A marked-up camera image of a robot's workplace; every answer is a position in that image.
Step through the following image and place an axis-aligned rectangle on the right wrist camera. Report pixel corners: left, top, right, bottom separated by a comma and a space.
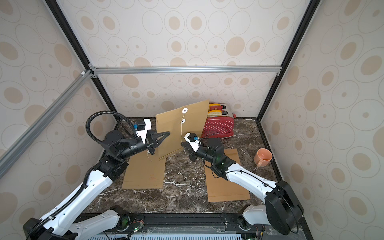
184, 133, 201, 153

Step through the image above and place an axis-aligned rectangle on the front yellow toast slice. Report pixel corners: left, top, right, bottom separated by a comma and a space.
208, 110, 223, 117

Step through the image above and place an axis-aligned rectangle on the left aluminium rail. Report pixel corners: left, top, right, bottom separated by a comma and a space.
1, 70, 93, 177

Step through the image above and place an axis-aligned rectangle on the red polka dot toaster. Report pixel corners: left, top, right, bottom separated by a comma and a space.
201, 104, 236, 138

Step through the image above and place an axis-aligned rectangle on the back aluminium rail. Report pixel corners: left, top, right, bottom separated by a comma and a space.
91, 65, 282, 75

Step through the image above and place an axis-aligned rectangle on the aluminium rail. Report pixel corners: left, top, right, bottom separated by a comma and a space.
91, 65, 282, 75
1, 70, 93, 177

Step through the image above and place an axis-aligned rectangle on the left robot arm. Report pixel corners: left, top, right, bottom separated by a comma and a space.
23, 111, 170, 240

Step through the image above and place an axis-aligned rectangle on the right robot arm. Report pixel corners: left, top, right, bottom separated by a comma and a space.
181, 133, 304, 236

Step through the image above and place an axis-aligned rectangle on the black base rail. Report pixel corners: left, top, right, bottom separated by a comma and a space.
71, 212, 314, 240

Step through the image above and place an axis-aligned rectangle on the brown file envelope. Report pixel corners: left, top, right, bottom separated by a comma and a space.
156, 100, 210, 160
122, 151, 166, 190
205, 167, 251, 203

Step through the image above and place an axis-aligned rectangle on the pink cup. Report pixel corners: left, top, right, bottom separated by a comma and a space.
254, 148, 273, 168

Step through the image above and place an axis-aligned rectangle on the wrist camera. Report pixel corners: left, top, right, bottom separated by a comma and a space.
184, 133, 201, 153
134, 119, 152, 144

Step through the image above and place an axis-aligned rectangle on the envelope white string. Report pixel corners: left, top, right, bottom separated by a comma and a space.
179, 108, 189, 145

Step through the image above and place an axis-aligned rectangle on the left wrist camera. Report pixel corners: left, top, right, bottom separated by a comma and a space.
134, 119, 152, 144

